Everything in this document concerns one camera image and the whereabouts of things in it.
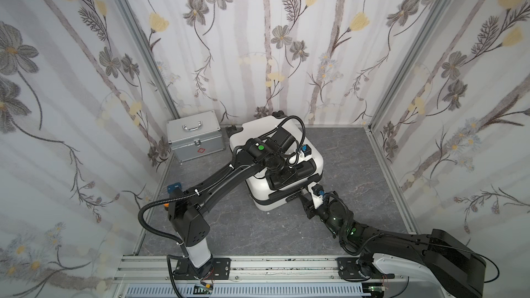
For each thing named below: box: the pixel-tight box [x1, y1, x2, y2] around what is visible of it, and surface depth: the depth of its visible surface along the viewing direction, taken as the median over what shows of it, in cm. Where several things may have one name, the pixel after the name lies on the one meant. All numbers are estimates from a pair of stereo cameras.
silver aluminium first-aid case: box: [166, 110, 226, 163], surface depth 101 cm
